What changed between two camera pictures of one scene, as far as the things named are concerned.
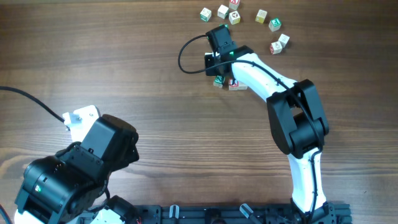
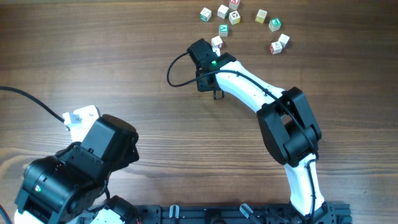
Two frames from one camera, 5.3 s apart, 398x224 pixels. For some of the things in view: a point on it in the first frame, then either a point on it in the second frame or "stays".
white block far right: (283, 40) stays
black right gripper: (208, 62) → (202, 88)
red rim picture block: (275, 48) stays
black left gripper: (131, 156) stays
